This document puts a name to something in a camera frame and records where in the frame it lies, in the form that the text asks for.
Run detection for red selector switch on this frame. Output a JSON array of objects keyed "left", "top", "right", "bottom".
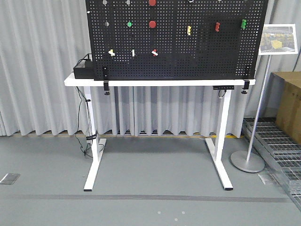
[{"left": 151, "top": 49, "right": 158, "bottom": 56}]

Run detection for left black table clamp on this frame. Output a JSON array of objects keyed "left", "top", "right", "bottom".
[{"left": 103, "top": 66, "right": 110, "bottom": 95}]

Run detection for black table clamp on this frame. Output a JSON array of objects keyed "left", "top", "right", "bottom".
[
  {"left": 241, "top": 65, "right": 251, "bottom": 95},
  {"left": 103, "top": 66, "right": 110, "bottom": 95}
]

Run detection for white standing desk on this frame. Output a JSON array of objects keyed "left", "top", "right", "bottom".
[{"left": 64, "top": 73, "right": 255, "bottom": 192}]

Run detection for black perforated pegboard panel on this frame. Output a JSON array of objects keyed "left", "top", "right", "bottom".
[{"left": 86, "top": 0, "right": 268, "bottom": 81}]

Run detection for desk height control panel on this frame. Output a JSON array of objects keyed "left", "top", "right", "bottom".
[{"left": 213, "top": 86, "right": 234, "bottom": 90}]

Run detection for black electronics box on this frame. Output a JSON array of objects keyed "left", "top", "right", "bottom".
[{"left": 73, "top": 53, "right": 94, "bottom": 79}]

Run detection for lower red mushroom button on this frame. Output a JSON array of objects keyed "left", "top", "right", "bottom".
[{"left": 149, "top": 20, "right": 157, "bottom": 29}]

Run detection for red mushroom button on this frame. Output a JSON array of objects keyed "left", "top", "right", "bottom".
[
  {"left": 149, "top": 20, "right": 157, "bottom": 29},
  {"left": 149, "top": 0, "right": 157, "bottom": 6}
]

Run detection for right black table clamp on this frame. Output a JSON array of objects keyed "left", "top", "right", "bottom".
[{"left": 241, "top": 65, "right": 251, "bottom": 95}]

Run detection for silver sign stand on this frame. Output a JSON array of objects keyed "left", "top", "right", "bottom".
[{"left": 230, "top": 55, "right": 272, "bottom": 173}]

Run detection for upper red mushroom button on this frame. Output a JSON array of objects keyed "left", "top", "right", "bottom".
[{"left": 149, "top": 0, "right": 157, "bottom": 6}]

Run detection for grey curtain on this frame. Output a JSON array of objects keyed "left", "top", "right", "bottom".
[{"left": 0, "top": 0, "right": 301, "bottom": 138}]

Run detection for metal grate platform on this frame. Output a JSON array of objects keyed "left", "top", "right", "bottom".
[{"left": 253, "top": 118, "right": 301, "bottom": 209}]

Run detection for cardboard box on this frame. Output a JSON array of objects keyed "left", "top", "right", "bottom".
[{"left": 272, "top": 72, "right": 301, "bottom": 143}]

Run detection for framed picture sign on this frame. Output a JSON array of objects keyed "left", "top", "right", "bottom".
[{"left": 259, "top": 24, "right": 299, "bottom": 56}]

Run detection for floor outlet plate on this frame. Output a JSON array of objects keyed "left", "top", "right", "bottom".
[{"left": 0, "top": 173, "right": 20, "bottom": 185}]

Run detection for black power cables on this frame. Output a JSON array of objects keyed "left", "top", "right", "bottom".
[{"left": 74, "top": 86, "right": 105, "bottom": 159}]

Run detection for yellow toggle handle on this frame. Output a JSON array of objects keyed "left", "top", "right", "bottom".
[{"left": 187, "top": 25, "right": 191, "bottom": 36}]

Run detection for red toggle handle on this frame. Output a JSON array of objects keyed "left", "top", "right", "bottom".
[{"left": 215, "top": 22, "right": 220, "bottom": 32}]

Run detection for green toggle handle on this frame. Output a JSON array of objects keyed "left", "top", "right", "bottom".
[{"left": 241, "top": 19, "right": 247, "bottom": 30}]

